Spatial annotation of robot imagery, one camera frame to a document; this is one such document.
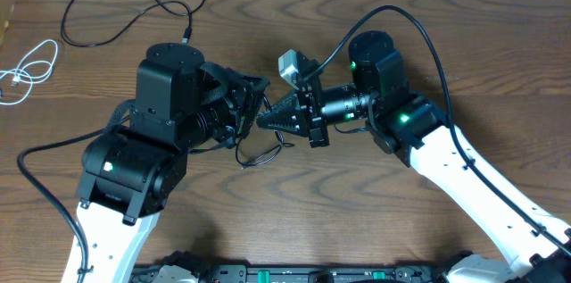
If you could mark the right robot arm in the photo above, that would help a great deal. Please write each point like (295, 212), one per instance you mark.
(535, 244)

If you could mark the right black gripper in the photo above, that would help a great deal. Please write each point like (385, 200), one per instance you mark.
(306, 119)

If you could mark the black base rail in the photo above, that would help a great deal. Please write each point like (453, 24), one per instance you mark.
(186, 267)

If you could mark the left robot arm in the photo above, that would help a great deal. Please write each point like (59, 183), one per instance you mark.
(181, 102)

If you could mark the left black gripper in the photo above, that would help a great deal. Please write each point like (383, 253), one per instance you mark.
(245, 98)

